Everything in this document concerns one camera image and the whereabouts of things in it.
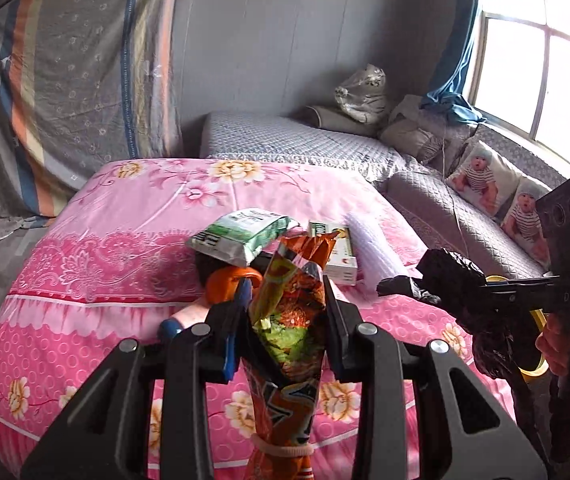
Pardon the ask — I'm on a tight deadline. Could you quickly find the blue curtain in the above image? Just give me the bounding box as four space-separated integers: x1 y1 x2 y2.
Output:
419 0 484 125

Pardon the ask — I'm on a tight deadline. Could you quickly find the green white medicine box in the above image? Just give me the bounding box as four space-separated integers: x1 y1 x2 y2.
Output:
309 221 358 286

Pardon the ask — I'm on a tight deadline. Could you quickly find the black plastic trash bag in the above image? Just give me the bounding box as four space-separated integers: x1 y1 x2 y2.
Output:
377 248 547 460

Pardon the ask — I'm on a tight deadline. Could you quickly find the silver plastic wrapped bundle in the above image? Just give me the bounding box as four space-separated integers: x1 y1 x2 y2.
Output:
334 64 388 125

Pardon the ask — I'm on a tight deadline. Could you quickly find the baby print pillow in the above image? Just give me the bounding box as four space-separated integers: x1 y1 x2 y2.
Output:
445 141 524 218
501 176 550 271

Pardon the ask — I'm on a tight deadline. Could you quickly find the striped hanging bed sheet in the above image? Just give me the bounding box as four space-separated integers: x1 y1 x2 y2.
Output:
0 0 183 218

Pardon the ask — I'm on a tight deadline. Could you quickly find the person's right hand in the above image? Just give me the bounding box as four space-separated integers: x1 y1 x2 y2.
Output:
535 314 570 377

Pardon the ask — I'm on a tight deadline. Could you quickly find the baby print pillow right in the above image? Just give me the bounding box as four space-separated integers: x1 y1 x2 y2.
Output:
501 176 550 271

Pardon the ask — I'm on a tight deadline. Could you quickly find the beige crumpled blanket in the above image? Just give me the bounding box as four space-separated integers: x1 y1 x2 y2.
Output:
378 94 476 170

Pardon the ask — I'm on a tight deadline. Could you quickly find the baby print pillow left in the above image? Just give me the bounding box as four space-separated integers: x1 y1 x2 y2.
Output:
445 141 524 218

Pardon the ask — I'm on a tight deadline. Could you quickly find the orange snack wrapper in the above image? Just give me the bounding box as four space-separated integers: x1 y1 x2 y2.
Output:
242 233 337 479

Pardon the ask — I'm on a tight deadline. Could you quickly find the grey folded cushion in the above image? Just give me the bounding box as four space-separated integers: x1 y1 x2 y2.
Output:
296 106 379 138

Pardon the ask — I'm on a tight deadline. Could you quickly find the pink floral tablecloth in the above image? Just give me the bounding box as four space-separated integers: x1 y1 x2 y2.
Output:
0 159 514 479

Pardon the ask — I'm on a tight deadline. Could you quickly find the yellow rimmed trash bin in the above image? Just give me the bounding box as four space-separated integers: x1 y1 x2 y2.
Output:
475 275 548 389

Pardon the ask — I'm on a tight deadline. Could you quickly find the window with frame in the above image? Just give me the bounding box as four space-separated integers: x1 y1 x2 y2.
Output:
464 0 570 169

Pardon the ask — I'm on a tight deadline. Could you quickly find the green white milk carton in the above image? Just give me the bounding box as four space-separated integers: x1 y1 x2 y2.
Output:
186 208 300 268

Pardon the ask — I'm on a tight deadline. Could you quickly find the grey quilted sofa cover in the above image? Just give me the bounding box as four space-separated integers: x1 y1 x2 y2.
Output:
200 112 565 278

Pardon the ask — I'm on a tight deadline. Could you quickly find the orange peel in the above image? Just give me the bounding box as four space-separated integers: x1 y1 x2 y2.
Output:
204 266 263 306

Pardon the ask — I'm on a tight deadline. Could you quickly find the blue capped small bottle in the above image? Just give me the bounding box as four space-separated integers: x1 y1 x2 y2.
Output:
157 318 184 344

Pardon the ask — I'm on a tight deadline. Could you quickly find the pink white paper box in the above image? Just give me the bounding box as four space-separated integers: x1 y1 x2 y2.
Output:
172 297 210 328

